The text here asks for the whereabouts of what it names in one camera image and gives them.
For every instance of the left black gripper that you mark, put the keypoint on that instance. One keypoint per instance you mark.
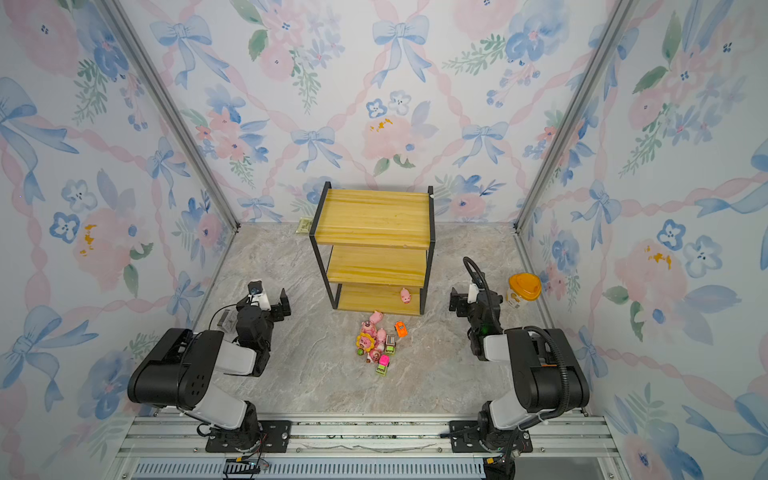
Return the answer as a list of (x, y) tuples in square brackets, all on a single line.
[(278, 308)]

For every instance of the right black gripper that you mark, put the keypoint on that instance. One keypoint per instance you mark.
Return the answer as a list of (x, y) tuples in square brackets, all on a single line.
[(459, 302)]

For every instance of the sunflower pink bear toy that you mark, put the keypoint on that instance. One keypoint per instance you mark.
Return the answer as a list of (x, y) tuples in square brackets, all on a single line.
[(365, 343)]

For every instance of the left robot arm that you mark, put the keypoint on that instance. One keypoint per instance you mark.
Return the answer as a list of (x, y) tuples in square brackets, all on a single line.
[(178, 372)]

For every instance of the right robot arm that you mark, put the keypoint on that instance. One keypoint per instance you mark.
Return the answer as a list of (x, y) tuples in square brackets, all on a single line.
[(547, 379)]

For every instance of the pink pig near shelf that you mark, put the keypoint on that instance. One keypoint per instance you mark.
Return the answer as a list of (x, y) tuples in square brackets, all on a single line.
[(376, 317)]

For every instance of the small grey box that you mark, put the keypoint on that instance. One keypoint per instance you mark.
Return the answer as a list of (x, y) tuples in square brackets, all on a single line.
[(227, 321)]

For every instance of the orange toy bulldozer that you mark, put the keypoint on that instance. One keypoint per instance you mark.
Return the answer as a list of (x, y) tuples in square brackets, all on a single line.
[(401, 329)]

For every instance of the green truck with box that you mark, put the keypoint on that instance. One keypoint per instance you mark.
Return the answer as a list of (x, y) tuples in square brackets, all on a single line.
[(390, 345)]

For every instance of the pink pig in pile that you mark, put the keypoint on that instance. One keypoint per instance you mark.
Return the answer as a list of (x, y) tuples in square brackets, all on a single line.
[(381, 337)]

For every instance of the green truck pink load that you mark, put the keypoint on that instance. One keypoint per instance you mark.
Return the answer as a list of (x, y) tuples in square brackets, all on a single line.
[(383, 365)]

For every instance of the wooden three-tier shelf black frame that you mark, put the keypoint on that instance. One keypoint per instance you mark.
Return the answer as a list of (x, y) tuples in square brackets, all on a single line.
[(370, 244)]

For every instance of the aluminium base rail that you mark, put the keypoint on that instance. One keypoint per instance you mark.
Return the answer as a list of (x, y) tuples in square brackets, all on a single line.
[(370, 446)]

